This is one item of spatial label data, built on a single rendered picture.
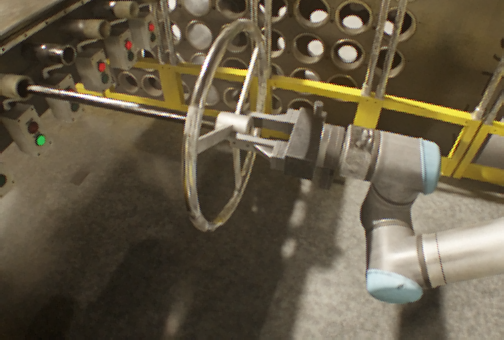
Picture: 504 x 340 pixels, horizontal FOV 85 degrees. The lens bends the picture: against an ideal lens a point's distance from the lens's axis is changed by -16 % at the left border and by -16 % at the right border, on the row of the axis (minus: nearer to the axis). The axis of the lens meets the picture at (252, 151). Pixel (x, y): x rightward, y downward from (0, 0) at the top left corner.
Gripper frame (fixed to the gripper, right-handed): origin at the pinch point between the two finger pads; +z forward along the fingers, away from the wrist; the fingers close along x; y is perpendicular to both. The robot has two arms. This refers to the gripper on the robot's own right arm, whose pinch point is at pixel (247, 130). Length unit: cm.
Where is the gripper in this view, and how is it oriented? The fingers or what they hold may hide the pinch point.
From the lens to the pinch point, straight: 58.8
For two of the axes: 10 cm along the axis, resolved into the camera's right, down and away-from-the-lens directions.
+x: -3.0, 6.7, -6.7
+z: -9.5, -2.0, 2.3
